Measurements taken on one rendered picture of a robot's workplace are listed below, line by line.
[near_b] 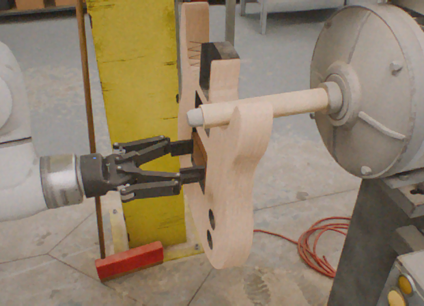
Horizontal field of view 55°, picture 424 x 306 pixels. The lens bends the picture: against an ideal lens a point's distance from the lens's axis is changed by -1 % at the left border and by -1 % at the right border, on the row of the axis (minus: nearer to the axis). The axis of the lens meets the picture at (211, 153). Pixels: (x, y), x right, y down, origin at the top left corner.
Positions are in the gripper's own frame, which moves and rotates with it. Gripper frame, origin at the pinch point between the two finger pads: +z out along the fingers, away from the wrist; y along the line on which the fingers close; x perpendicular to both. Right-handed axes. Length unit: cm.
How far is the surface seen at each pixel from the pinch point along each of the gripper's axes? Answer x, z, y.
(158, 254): -105, -1, -59
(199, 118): 17.9, -3.0, 12.5
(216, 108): 18.8, -0.6, 12.1
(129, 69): -20, -5, -73
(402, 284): 5.0, 17.1, 34.8
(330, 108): 17.4, 15.6, 13.6
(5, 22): -144, -112, -453
